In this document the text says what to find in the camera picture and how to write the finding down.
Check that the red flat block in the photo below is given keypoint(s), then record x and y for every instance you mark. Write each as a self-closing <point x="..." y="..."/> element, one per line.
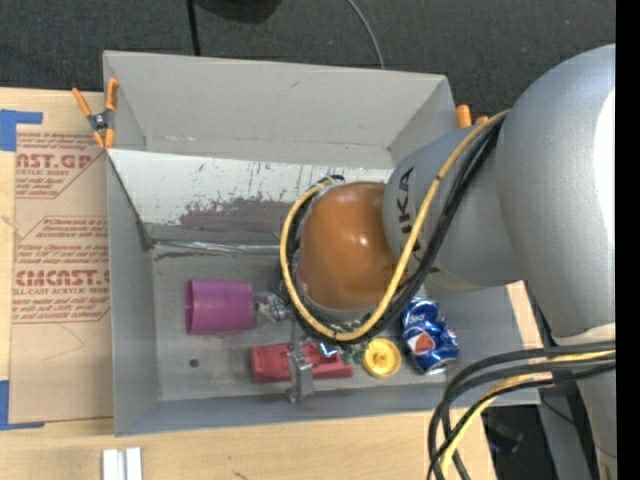
<point x="270" y="365"/>

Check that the yellow round plastic lid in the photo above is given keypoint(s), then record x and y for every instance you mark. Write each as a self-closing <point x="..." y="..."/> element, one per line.
<point x="382" y="359"/>

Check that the purple plastic cup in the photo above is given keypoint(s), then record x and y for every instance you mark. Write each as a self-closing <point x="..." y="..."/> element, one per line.
<point x="220" y="307"/>

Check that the brown cardboard board red print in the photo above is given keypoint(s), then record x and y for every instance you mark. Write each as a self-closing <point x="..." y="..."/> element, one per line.
<point x="60" y="358"/>

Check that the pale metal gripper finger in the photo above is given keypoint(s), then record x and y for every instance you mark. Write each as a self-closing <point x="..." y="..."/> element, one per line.
<point x="301" y="375"/>
<point x="274" y="309"/>

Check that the crushed blue soda can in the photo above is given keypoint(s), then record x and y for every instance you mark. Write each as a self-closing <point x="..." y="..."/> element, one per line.
<point x="429" y="340"/>

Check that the grey metal bin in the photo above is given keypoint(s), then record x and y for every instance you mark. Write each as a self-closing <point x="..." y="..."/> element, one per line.
<point x="210" y="108"/>

